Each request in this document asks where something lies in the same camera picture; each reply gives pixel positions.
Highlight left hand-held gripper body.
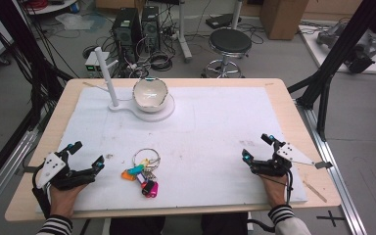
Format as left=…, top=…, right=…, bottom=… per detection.
left=32, top=150, right=96, bottom=192

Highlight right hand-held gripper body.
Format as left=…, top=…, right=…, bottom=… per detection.
left=250, top=142, right=315, bottom=179

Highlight person's right hand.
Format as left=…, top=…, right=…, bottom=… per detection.
left=258, top=172, right=290, bottom=209

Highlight person's left hand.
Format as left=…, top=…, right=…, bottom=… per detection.
left=48, top=182, right=90, bottom=219

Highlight thin wooden strip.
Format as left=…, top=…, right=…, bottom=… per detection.
left=303, top=180, right=328, bottom=204

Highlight white foam mat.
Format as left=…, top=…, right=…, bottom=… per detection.
left=35, top=85, right=308, bottom=213

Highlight white power supply box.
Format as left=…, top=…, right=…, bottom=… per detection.
left=84, top=50, right=120, bottom=78

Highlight white ceramic bowl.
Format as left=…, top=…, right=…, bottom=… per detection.
left=132, top=76, right=169, bottom=114

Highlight person's legs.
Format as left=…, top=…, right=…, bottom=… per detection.
left=109, top=212, right=249, bottom=235

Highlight black round stool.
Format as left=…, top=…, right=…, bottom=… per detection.
left=201, top=27, right=254, bottom=79

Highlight white board with grey device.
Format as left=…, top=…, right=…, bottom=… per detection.
left=298, top=20, right=376, bottom=76

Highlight brown cardboard box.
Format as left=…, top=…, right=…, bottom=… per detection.
left=259, top=0, right=310, bottom=41

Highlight clear plastic sheet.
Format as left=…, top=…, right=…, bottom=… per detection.
left=54, top=12, right=107, bottom=33

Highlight black flat device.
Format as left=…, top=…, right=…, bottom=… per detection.
left=205, top=13, right=243, bottom=30

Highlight black computer tower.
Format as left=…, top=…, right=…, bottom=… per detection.
left=111, top=7, right=143, bottom=63
left=140, top=5, right=162, bottom=53

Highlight white desk leg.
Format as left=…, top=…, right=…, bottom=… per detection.
left=175, top=0, right=194, bottom=64
left=230, top=0, right=244, bottom=30

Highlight right hand-held gripper cable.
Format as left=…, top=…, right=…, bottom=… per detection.
left=258, top=170, right=296, bottom=206

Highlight key ring with coloured tags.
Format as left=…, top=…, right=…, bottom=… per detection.
left=120, top=148, right=162, bottom=199

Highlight aluminium rail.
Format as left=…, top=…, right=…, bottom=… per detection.
left=294, top=97, right=368, bottom=235
left=0, top=107, right=52, bottom=226

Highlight white stand with post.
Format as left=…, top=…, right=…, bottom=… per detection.
left=94, top=46, right=176, bottom=123

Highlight black metal frame strut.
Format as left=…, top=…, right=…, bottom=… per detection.
left=0, top=0, right=74, bottom=131
left=287, top=0, right=376, bottom=142

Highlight coil of black cable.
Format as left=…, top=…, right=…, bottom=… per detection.
left=148, top=51, right=174, bottom=72

